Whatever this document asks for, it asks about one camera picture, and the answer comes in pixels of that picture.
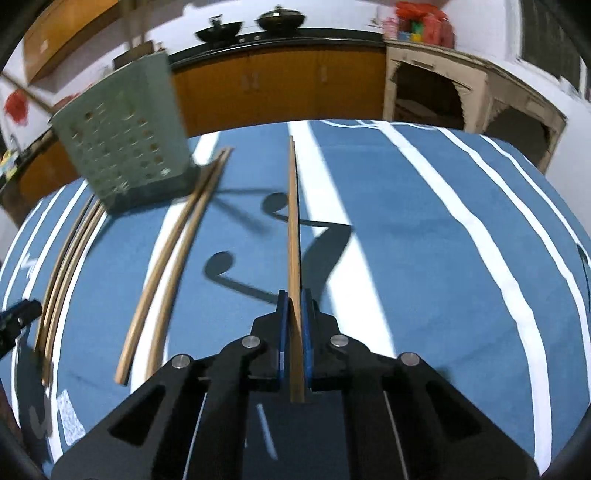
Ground black wok with lid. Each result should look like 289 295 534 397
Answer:
256 5 307 35

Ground wooden chopstick pair inner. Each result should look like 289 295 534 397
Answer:
143 147 233 380

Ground window with bars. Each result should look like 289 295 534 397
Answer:
520 0 590 102

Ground red bags and bottles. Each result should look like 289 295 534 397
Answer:
382 1 456 49

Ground wooden chopstick pair outer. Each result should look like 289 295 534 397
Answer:
114 148 230 387

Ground beige carved side cabinet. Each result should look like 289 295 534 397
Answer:
383 41 567 172

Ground dark cutting board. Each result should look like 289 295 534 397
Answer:
112 40 154 70

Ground blue white striped tablecloth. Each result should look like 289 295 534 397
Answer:
1 120 590 474

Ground green perforated utensil holder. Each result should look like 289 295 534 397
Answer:
50 51 200 214

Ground wooden chopstick pair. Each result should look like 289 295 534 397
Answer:
143 147 233 380
114 148 230 387

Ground orange upper wall cabinets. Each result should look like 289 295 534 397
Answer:
23 0 120 83

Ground black wok left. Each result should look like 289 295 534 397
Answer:
195 15 242 45

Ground orange lower kitchen cabinets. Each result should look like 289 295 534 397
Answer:
12 38 386 223

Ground red hanging bag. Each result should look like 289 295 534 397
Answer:
4 89 29 126

